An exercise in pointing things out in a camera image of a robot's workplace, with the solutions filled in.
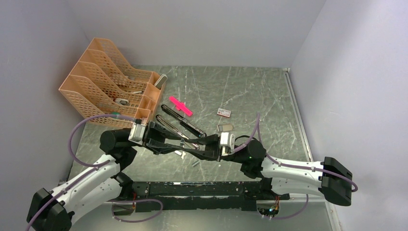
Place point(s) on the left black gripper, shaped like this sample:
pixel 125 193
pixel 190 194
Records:
pixel 154 139

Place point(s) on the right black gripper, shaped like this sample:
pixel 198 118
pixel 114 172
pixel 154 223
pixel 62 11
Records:
pixel 212 140

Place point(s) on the black stapler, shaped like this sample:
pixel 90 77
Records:
pixel 189 126

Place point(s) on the brown cardboard staple tray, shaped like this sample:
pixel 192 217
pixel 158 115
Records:
pixel 224 127

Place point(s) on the red white staple box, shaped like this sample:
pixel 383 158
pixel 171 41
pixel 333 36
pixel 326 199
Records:
pixel 223 112

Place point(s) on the pink plastic staple remover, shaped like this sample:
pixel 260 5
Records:
pixel 180 106

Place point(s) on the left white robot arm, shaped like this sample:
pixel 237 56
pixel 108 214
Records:
pixel 60 208

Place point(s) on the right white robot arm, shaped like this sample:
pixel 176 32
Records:
pixel 328 179

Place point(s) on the grey staple piece on table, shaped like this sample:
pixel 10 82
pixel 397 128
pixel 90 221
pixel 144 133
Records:
pixel 195 163

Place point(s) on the silver tape dispenser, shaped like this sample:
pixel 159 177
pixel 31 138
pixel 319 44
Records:
pixel 121 101

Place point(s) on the grey white device in organizer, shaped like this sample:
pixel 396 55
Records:
pixel 161 81

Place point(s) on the orange mesh file organizer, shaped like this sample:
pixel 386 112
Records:
pixel 102 74

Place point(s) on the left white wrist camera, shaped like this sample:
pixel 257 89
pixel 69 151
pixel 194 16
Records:
pixel 137 131

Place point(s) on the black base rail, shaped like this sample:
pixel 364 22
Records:
pixel 243 195

